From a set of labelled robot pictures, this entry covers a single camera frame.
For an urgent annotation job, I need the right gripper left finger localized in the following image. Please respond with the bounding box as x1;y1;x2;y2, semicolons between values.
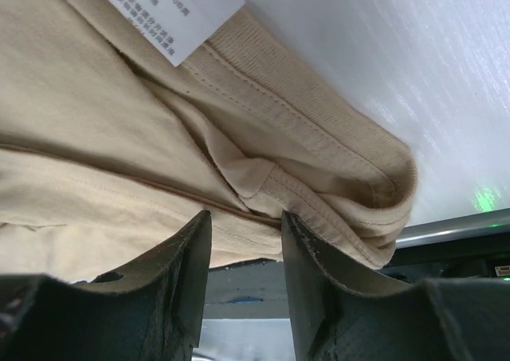
1;210;212;360

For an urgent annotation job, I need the beige t-shirt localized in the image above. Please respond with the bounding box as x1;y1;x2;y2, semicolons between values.
1;0;417;282

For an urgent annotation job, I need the aluminium frame rail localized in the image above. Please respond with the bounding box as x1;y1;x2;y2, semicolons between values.
396;208;509;249

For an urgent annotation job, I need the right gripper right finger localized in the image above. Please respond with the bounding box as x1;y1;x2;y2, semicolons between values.
281;213;509;360

